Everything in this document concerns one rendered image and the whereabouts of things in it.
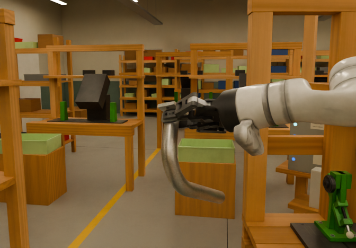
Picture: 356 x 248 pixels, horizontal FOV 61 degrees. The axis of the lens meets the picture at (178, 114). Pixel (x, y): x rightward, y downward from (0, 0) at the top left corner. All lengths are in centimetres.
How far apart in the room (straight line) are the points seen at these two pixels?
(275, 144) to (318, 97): 112
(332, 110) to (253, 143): 12
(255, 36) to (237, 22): 993
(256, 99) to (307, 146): 115
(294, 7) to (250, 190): 85
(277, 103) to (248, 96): 5
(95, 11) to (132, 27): 155
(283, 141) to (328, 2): 66
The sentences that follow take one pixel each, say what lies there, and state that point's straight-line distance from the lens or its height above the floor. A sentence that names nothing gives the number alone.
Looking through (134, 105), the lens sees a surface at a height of 41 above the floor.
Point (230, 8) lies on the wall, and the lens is 1142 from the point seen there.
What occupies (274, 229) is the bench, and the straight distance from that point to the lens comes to 154.
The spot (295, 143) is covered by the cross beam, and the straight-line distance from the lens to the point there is 161.
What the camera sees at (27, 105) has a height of 97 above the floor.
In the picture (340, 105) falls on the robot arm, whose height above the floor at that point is 155.
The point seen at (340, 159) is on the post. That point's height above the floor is 119.
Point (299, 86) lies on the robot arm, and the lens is 49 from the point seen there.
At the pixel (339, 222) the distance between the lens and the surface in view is 149.
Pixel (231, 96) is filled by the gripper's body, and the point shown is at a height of 155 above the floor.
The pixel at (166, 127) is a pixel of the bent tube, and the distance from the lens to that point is 59.
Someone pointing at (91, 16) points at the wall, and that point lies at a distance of 1246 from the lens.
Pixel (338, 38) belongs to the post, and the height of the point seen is 174.
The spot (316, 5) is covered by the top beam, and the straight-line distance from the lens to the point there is 152.
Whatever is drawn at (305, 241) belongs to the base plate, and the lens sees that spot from 145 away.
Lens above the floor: 159
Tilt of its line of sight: 8 degrees down
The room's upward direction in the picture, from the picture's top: straight up
